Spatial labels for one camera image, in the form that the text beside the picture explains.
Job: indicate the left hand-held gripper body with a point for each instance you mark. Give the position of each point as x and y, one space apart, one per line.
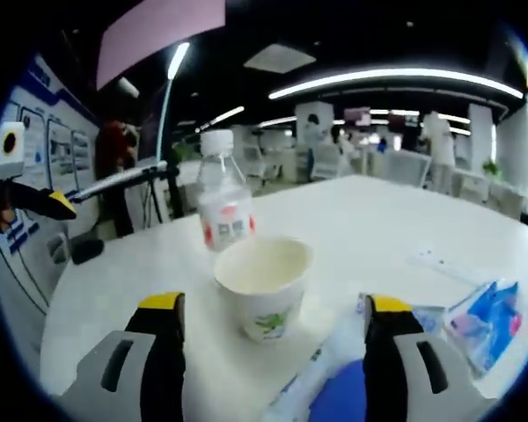
9 149

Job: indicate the silver tripod pole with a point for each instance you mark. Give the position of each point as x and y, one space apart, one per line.
119 180

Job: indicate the thin clear plastic strip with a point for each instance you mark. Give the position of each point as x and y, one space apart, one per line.
440 264

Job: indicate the green potted plant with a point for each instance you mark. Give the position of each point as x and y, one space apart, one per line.
493 168

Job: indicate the wet wipes pack blue lid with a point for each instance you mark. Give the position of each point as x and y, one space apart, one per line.
330 365

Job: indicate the person's left hand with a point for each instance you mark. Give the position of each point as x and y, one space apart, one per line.
3 220

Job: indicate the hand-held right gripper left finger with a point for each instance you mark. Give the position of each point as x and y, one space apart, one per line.
158 365

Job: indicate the ceiling air vent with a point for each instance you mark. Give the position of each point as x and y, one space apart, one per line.
279 58

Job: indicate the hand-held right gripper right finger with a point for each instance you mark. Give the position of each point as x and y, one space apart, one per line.
387 365

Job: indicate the blue white wall display board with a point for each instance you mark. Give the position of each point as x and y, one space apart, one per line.
66 145

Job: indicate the black pouch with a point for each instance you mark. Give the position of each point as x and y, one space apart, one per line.
87 251

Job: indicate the clear plastic water bottle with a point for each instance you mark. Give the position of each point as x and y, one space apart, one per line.
224 193

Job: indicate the tall lamp stand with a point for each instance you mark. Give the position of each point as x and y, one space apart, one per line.
178 59

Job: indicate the large pink hanging panel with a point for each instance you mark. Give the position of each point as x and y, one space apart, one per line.
158 39

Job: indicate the curved ceiling light strip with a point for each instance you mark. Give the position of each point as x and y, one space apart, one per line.
396 77

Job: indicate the white paper cup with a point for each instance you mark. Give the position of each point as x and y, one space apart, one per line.
268 307

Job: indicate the blue snack packet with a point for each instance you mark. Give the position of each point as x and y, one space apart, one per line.
488 329

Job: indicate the white table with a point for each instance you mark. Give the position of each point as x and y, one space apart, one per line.
378 220

